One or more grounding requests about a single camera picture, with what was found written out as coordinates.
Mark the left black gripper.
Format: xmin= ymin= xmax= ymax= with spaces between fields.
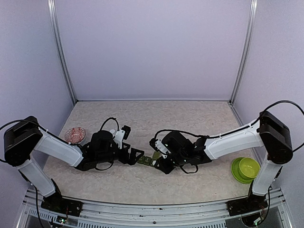
xmin=96 ymin=142 xmax=144 ymax=165

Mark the green weekly pill organizer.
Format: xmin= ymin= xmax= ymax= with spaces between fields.
xmin=137 ymin=152 xmax=161 ymax=167

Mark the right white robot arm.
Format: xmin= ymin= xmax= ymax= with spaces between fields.
xmin=149 ymin=111 xmax=293 ymax=211

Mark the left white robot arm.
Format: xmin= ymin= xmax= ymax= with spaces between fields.
xmin=1 ymin=116 xmax=144 ymax=211

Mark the red patterned bowl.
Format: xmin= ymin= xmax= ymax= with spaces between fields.
xmin=64 ymin=126 xmax=86 ymax=144

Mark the green plate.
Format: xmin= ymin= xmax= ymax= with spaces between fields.
xmin=231 ymin=157 xmax=253 ymax=184

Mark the green bowl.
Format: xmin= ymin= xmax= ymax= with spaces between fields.
xmin=239 ymin=158 xmax=260 ymax=180

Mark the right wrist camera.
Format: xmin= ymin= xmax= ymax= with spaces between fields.
xmin=149 ymin=138 xmax=170 ymax=159

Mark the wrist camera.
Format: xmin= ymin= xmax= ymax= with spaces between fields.
xmin=114 ymin=125 xmax=131 ymax=149
xmin=149 ymin=138 xmax=170 ymax=159

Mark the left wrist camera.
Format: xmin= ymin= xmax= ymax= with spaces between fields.
xmin=114 ymin=125 xmax=131 ymax=149

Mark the left camera cable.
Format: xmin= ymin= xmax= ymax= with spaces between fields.
xmin=99 ymin=117 xmax=119 ymax=133

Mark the aluminium front rail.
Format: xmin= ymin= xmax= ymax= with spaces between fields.
xmin=15 ymin=189 xmax=294 ymax=228

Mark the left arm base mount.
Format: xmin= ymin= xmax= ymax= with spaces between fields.
xmin=41 ymin=179 xmax=83 ymax=217

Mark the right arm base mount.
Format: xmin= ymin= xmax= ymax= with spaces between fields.
xmin=226 ymin=187 xmax=268 ymax=216

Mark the right aluminium corner post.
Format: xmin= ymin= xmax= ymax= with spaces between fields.
xmin=229 ymin=0 xmax=258 ymax=106

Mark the aluminium corner post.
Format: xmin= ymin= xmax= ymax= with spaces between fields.
xmin=229 ymin=0 xmax=258 ymax=106
xmin=47 ymin=0 xmax=78 ymax=106

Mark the left aluminium corner post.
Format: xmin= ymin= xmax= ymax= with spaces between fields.
xmin=47 ymin=0 xmax=78 ymax=106

